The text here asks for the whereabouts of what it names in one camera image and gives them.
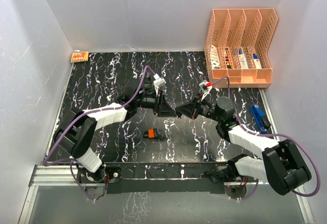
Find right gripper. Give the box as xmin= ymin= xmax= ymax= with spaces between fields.
xmin=176 ymin=93 xmax=223 ymax=123

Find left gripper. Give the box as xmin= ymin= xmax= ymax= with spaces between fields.
xmin=135 ymin=91 xmax=176 ymax=118

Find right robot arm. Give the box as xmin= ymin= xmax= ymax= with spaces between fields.
xmin=176 ymin=96 xmax=312 ymax=195

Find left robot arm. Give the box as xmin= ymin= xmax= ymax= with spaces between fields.
xmin=53 ymin=88 xmax=176 ymax=183

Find orange black padlock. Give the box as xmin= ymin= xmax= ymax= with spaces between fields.
xmin=143 ymin=128 xmax=158 ymax=139

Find white box in organizer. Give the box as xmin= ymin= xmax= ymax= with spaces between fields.
xmin=209 ymin=45 xmax=220 ymax=70

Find dark markers in organizer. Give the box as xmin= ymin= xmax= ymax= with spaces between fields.
xmin=224 ymin=48 xmax=232 ymax=69

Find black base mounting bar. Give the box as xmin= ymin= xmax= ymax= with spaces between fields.
xmin=102 ymin=161 xmax=259 ymax=194

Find white blue tube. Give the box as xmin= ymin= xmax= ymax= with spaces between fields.
xmin=235 ymin=47 xmax=248 ymax=69

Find black marble pattern mat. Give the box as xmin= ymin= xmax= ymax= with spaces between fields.
xmin=45 ymin=51 xmax=279 ymax=164

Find blue black stapler tool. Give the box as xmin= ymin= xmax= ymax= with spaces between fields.
xmin=250 ymin=104 xmax=271 ymax=133

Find blue red white box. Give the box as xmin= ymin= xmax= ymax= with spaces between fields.
xmin=252 ymin=52 xmax=262 ymax=69

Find orange plastic file organizer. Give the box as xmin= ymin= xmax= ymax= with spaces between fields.
xmin=204 ymin=8 xmax=278 ymax=88

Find small orange card box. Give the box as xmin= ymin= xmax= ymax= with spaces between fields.
xmin=71 ymin=51 xmax=89 ymax=63

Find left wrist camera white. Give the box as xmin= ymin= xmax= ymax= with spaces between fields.
xmin=153 ymin=74 xmax=166 ymax=94

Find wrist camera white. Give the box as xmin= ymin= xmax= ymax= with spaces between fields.
xmin=199 ymin=80 xmax=212 ymax=100
xmin=153 ymin=74 xmax=166 ymax=94

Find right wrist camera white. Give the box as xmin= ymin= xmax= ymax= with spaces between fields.
xmin=199 ymin=80 xmax=212 ymax=100

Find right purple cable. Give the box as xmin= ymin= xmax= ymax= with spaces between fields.
xmin=209 ymin=76 xmax=321 ymax=197

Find purple cable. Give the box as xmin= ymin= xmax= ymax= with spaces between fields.
xmin=209 ymin=76 xmax=321 ymax=197
xmin=43 ymin=65 xmax=157 ymax=201

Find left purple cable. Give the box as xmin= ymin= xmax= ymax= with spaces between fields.
xmin=43 ymin=65 xmax=157 ymax=201

